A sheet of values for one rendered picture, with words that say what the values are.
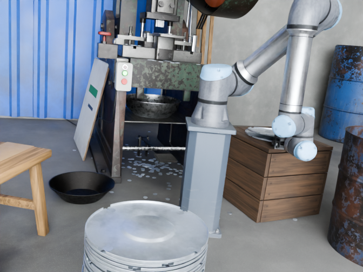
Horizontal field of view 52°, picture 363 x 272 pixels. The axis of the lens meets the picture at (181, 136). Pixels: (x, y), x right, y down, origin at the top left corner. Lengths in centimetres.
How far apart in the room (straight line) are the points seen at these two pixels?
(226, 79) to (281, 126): 29
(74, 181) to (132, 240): 110
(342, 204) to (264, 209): 34
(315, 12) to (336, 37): 302
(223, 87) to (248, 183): 54
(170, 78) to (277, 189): 80
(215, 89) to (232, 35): 226
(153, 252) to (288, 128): 65
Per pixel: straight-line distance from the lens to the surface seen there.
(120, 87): 184
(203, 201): 150
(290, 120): 127
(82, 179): 194
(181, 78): 202
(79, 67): 329
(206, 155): 144
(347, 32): 438
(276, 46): 145
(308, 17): 127
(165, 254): 83
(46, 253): 142
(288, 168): 174
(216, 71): 141
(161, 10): 211
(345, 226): 163
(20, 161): 130
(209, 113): 142
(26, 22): 327
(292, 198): 183
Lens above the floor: 75
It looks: 14 degrees down
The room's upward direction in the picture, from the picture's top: 6 degrees clockwise
